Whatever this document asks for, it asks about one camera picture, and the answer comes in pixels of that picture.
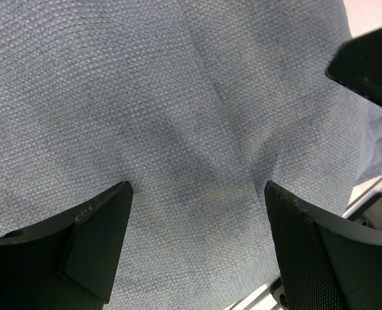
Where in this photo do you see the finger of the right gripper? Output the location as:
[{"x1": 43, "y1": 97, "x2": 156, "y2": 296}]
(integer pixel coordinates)
[{"x1": 325, "y1": 27, "x2": 382, "y2": 108}]

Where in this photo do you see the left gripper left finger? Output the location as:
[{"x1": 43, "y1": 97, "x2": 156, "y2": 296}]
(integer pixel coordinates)
[{"x1": 0, "y1": 181, "x2": 133, "y2": 309}]

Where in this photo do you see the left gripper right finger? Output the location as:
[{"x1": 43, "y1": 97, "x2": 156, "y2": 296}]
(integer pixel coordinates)
[{"x1": 264, "y1": 181, "x2": 382, "y2": 309}]

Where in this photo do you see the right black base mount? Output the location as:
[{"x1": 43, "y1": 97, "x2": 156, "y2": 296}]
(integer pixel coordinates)
[{"x1": 348, "y1": 192, "x2": 382, "y2": 231}]

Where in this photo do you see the aluminium mounting rail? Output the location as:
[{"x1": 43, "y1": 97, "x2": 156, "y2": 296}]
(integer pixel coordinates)
[{"x1": 227, "y1": 176, "x2": 382, "y2": 309}]

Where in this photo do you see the blue pillow cover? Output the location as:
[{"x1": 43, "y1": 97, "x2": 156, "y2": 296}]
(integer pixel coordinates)
[{"x1": 0, "y1": 1, "x2": 382, "y2": 309}]

